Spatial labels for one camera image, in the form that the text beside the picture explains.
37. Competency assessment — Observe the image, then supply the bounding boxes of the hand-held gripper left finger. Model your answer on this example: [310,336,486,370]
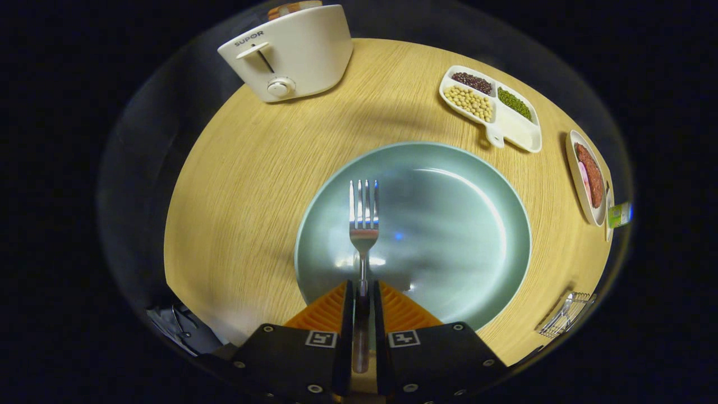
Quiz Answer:
[196,281,355,404]

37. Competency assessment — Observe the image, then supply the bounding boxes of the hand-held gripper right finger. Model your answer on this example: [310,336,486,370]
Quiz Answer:
[373,281,508,404]

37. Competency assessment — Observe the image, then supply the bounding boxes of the metal fork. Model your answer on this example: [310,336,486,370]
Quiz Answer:
[349,180,380,374]

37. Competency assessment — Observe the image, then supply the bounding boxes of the light blue plate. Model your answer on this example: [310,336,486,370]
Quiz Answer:
[294,141,532,332]

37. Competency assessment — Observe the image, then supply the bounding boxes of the perforated metal basket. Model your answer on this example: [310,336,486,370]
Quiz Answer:
[536,291,598,338]

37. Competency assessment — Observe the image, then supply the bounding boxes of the white divided dish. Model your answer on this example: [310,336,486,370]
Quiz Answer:
[439,65,543,154]

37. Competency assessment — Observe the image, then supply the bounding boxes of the beige round plate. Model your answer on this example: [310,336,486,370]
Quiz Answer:
[565,130,609,227]

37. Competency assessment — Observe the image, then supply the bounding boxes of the pile of yellow soybeans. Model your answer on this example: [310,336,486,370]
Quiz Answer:
[443,84,494,122]

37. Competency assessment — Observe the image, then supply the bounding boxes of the brown meat slices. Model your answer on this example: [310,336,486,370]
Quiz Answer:
[575,143,605,208]

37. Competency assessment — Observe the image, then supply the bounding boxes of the pile of green beans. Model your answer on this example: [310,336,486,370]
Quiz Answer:
[498,87,532,120]

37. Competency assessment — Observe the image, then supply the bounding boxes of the pile of dark red beans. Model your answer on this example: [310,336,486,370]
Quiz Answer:
[452,72,493,95]

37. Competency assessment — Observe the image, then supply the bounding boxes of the white toaster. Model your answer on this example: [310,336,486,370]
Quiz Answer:
[218,4,354,103]

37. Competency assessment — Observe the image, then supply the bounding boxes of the brown bread slice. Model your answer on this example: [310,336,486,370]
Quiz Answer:
[268,0,323,20]

